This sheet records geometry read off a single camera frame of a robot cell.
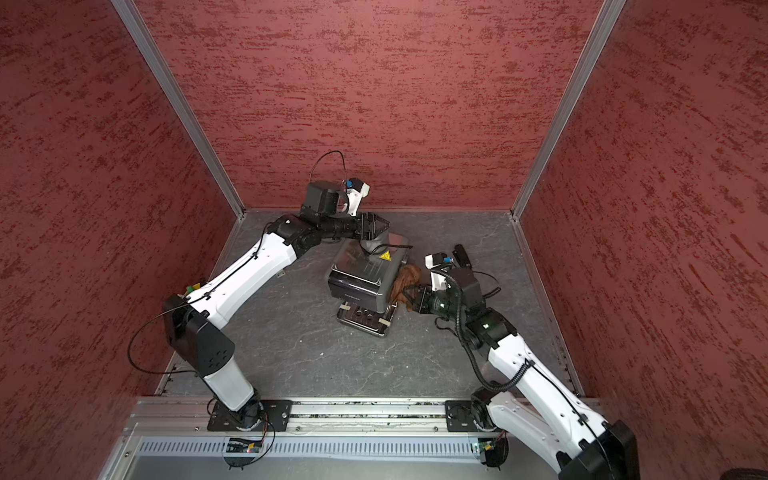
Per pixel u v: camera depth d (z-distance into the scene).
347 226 0.66
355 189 0.68
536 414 0.55
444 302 0.63
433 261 0.69
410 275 0.72
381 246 0.73
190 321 0.43
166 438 0.71
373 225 0.72
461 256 1.03
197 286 0.85
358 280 0.67
